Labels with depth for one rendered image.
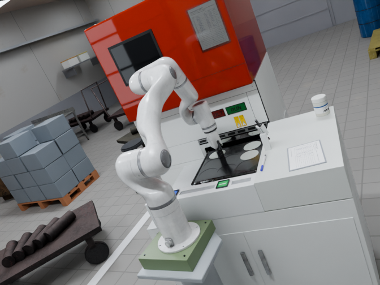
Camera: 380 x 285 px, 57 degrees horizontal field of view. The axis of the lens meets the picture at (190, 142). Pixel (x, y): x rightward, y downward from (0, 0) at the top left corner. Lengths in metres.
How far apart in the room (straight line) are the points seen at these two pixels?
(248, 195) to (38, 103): 9.10
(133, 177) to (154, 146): 0.16
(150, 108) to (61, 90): 9.48
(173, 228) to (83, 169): 4.12
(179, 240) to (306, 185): 0.55
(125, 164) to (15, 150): 4.05
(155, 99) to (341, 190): 0.81
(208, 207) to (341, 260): 0.60
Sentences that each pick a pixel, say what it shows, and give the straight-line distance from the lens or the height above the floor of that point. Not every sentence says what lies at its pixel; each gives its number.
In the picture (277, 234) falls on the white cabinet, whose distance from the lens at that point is 1.60.
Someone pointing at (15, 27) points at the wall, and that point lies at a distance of 10.71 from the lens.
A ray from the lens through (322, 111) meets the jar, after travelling 1.86.
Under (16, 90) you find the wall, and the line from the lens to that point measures 10.04.
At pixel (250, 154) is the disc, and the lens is 1.87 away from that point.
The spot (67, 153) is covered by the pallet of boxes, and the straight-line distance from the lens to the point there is 5.32.
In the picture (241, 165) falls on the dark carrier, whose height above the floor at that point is 0.90.
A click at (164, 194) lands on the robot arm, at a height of 1.11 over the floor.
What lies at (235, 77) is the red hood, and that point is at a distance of 1.89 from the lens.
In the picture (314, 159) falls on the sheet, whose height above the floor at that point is 0.97.
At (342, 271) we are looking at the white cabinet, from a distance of 1.72.
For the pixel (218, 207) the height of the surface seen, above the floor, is 0.88.
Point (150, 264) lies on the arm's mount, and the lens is 1.50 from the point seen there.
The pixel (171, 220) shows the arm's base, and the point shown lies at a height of 1.00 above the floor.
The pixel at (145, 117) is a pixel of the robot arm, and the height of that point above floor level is 1.38.
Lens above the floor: 1.67
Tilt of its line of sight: 19 degrees down
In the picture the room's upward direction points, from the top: 24 degrees counter-clockwise
